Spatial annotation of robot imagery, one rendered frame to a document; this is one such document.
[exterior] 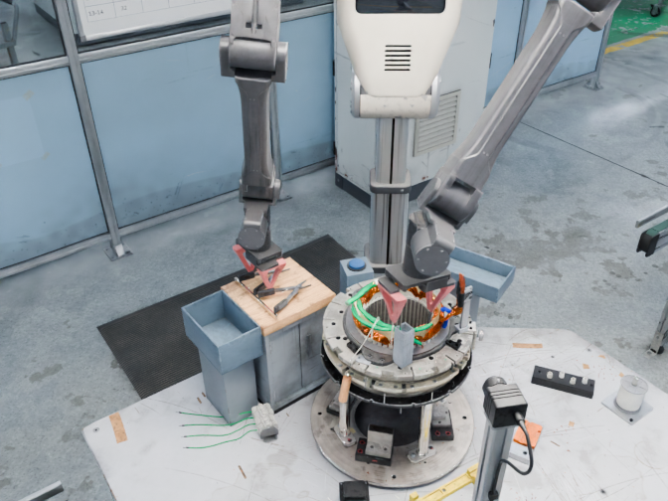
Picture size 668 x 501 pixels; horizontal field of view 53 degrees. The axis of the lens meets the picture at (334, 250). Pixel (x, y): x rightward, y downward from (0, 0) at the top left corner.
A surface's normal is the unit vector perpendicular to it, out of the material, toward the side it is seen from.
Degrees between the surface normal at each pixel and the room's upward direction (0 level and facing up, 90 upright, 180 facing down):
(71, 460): 0
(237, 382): 90
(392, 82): 90
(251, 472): 0
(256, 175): 116
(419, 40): 90
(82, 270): 0
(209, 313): 90
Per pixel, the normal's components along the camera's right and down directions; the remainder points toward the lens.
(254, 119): -0.07, 0.87
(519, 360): -0.01, -0.82
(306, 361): 0.61, 0.45
